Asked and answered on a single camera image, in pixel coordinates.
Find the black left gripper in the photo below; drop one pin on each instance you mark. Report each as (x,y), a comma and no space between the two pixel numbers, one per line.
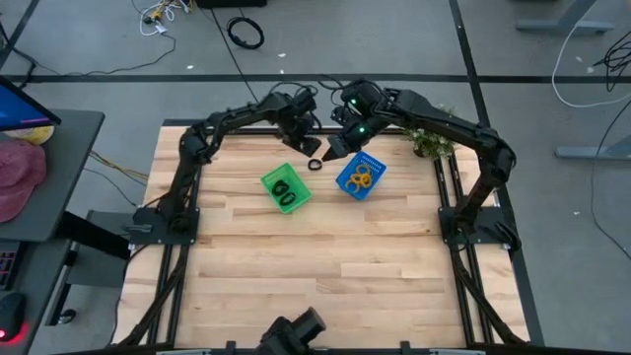
(296,116)

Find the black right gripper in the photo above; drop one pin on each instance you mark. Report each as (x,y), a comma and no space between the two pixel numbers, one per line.
(360,113)

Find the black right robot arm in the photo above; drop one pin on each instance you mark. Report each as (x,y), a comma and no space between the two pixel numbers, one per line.
(443,118)

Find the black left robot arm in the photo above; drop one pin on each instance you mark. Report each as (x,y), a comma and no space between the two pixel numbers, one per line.
(189,163)

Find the green plastic basket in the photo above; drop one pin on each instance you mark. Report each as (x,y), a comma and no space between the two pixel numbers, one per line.
(291,172)

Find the blue plastic basket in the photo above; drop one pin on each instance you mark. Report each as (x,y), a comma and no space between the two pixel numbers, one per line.
(374,170)

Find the green potted plant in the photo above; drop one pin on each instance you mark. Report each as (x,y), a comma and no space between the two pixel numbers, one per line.
(431,143)

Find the black box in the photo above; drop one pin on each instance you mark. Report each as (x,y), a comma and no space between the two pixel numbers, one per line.
(231,3)

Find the dark grey desk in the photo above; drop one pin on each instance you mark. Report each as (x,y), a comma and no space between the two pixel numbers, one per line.
(74,163)

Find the grey desk leg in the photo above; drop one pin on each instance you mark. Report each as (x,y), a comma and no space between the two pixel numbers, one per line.
(581,152)
(542,25)

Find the pale yellow round object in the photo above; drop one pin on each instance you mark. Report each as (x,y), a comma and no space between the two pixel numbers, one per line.
(34,135)

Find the pink hat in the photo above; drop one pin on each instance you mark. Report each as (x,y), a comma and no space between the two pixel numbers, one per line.
(20,172)

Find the large black desk monitor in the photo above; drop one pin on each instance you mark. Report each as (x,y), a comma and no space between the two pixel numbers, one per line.
(20,108)

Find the grey keyboard tray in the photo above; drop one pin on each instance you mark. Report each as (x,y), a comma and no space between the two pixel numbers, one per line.
(39,276)

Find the black keyboard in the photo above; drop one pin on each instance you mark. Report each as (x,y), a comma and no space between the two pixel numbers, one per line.
(7,266)

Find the black computer mouse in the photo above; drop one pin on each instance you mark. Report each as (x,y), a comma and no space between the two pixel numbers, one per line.
(11,310)

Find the black table frame rail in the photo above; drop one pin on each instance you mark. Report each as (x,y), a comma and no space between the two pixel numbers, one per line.
(458,296)
(159,296)
(476,296)
(251,131)
(178,296)

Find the black floor frame bar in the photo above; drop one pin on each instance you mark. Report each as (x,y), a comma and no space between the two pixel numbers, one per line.
(466,64)
(148,78)
(19,30)

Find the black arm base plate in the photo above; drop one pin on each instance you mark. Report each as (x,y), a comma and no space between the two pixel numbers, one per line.
(153,232)
(493,222)

